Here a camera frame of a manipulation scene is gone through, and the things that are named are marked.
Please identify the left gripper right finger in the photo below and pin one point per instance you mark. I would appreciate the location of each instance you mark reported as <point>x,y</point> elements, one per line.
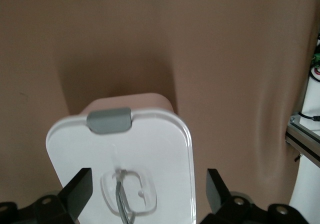
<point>217,194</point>

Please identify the white lidded storage box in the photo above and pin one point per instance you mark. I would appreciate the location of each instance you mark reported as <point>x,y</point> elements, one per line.
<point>155,146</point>

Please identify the aluminium camera post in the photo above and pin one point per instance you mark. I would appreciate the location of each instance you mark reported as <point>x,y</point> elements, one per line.
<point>305,139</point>

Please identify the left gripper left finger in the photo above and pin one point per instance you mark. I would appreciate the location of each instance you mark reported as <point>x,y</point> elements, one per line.
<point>75,191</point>

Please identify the grey box latch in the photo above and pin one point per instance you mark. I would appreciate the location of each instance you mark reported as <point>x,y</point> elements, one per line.
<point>108,121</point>

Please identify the brown table mat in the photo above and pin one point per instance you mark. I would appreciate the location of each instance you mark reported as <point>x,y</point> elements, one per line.
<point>200,46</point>

